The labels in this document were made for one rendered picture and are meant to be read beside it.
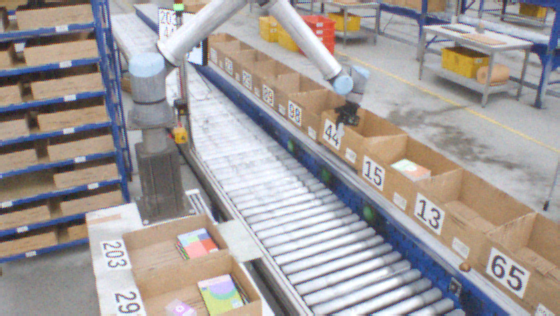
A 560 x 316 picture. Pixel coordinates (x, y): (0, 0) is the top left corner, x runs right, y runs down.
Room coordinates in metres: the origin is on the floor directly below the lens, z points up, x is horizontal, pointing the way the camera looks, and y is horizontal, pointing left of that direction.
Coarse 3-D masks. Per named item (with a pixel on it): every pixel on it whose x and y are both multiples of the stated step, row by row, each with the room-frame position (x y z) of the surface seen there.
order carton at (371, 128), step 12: (324, 120) 2.27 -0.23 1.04; (360, 120) 2.41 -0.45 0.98; (372, 120) 2.35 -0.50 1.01; (384, 120) 2.26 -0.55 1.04; (348, 132) 2.06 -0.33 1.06; (360, 132) 2.41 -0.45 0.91; (372, 132) 2.33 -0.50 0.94; (384, 132) 2.24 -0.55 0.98; (396, 132) 2.16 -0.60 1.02; (324, 144) 2.23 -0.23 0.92; (348, 144) 2.04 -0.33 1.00; (360, 144) 1.96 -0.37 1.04
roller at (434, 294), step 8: (432, 288) 1.29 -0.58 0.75; (416, 296) 1.25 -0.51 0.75; (424, 296) 1.24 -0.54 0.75; (432, 296) 1.25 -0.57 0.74; (440, 296) 1.26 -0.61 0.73; (400, 304) 1.21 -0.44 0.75; (408, 304) 1.21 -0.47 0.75; (416, 304) 1.21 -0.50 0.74; (424, 304) 1.22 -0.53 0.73; (376, 312) 1.18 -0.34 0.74; (384, 312) 1.17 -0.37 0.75; (392, 312) 1.17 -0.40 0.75; (400, 312) 1.18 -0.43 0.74; (408, 312) 1.19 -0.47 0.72
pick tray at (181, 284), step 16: (224, 256) 1.38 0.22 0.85; (176, 272) 1.29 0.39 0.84; (192, 272) 1.32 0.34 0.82; (208, 272) 1.35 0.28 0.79; (224, 272) 1.37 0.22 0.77; (240, 272) 1.31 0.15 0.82; (144, 288) 1.23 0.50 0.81; (160, 288) 1.26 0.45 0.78; (176, 288) 1.28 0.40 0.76; (192, 288) 1.29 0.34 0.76; (144, 304) 1.20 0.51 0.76; (160, 304) 1.20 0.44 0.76; (192, 304) 1.20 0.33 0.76; (256, 304) 1.13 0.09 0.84
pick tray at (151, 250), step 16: (160, 224) 1.58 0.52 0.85; (176, 224) 1.61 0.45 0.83; (192, 224) 1.64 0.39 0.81; (208, 224) 1.65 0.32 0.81; (128, 240) 1.51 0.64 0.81; (144, 240) 1.54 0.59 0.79; (160, 240) 1.58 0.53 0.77; (176, 240) 1.59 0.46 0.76; (128, 256) 1.47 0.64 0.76; (144, 256) 1.48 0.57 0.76; (160, 256) 1.48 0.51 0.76; (176, 256) 1.48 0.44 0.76; (208, 256) 1.39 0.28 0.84; (144, 272) 1.27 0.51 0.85; (160, 272) 1.30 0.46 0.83
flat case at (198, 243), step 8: (192, 232) 1.60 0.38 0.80; (200, 232) 1.60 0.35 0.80; (208, 232) 1.60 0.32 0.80; (184, 240) 1.54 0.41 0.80; (192, 240) 1.54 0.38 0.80; (200, 240) 1.54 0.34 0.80; (208, 240) 1.54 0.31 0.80; (184, 248) 1.49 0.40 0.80; (192, 248) 1.49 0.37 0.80; (200, 248) 1.49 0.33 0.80; (208, 248) 1.49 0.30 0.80; (216, 248) 1.49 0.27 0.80; (192, 256) 1.44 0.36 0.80
